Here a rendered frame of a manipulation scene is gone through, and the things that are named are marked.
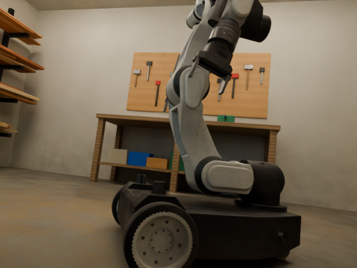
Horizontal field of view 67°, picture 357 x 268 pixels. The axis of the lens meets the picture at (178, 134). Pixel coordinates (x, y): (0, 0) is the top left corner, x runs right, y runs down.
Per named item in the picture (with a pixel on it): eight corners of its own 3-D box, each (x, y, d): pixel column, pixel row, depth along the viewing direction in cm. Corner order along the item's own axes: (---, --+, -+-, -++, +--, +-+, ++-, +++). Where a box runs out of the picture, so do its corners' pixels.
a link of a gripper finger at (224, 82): (221, 91, 80) (228, 74, 81) (216, 94, 83) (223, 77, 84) (226, 94, 80) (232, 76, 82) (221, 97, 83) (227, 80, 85)
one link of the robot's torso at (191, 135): (217, 185, 117) (192, 78, 117) (240, 190, 98) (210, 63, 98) (183, 195, 112) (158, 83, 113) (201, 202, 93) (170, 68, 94)
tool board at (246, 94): (266, 117, 350) (271, 52, 361) (125, 109, 397) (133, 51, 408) (266, 118, 354) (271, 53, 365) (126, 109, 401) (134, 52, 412)
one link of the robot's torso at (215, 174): (228, 191, 118) (230, 161, 120) (253, 198, 99) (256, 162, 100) (184, 187, 112) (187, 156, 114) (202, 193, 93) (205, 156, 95)
